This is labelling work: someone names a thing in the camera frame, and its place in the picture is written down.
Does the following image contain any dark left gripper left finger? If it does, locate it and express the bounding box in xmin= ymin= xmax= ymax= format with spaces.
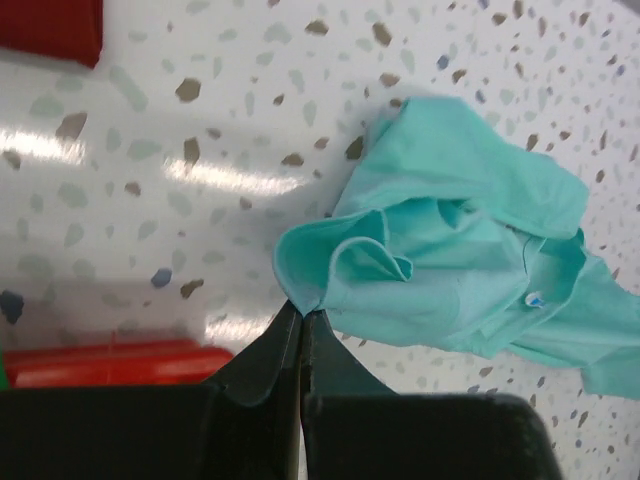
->
xmin=207 ymin=302 xmax=303 ymax=479

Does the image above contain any green t shirt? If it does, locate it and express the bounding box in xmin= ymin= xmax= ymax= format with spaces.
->
xmin=0 ymin=354 xmax=10 ymax=391

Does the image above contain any folded dark red t shirt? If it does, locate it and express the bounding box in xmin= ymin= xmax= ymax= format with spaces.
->
xmin=1 ymin=0 xmax=104 ymax=69

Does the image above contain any red plastic bin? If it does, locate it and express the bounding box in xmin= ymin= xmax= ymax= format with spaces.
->
xmin=2 ymin=339 xmax=233 ymax=388

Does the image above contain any teal t shirt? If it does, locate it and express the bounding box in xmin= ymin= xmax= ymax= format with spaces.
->
xmin=273 ymin=96 xmax=639 ymax=399

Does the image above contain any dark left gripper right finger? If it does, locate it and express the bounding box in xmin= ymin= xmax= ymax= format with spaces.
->
xmin=300 ymin=311 xmax=397 ymax=479

